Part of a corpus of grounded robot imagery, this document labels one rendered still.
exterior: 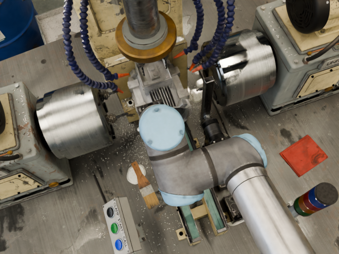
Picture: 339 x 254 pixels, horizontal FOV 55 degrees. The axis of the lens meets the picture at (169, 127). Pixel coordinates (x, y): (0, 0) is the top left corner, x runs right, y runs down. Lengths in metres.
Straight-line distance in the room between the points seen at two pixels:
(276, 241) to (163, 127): 0.29
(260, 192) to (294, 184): 0.74
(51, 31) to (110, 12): 1.27
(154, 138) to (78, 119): 0.49
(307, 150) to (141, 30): 0.85
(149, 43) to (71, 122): 0.37
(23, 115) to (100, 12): 0.42
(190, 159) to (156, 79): 0.51
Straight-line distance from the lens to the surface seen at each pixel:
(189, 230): 1.18
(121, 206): 1.05
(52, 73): 1.67
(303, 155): 1.43
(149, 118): 0.65
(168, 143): 0.66
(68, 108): 1.11
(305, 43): 1.22
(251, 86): 1.18
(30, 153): 1.10
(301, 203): 1.06
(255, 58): 1.17
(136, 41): 0.95
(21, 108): 1.18
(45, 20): 2.49
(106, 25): 1.21
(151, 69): 1.15
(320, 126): 1.51
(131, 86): 1.20
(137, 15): 0.88
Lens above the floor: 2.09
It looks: 66 degrees down
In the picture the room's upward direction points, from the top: 8 degrees counter-clockwise
